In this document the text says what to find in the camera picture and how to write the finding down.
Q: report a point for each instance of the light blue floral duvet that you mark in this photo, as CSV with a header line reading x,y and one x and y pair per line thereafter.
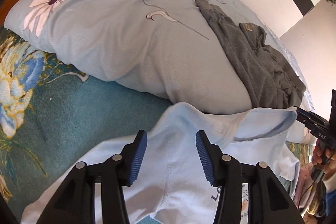
x,y
161,47

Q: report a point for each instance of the teal floral bed blanket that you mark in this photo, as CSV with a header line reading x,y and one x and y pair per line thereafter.
x,y
52,114

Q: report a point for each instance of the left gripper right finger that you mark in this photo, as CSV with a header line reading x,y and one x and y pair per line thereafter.
x,y
220,169

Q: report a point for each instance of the person's right hand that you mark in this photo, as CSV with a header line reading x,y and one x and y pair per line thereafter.
x,y
318,153

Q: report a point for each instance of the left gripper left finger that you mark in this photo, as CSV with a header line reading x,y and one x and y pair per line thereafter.
x,y
123,168

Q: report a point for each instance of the light blue printed t-shirt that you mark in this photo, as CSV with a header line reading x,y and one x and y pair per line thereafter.
x,y
171,186

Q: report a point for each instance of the grey sweatshirt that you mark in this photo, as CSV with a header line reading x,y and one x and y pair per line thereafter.
x,y
267,75

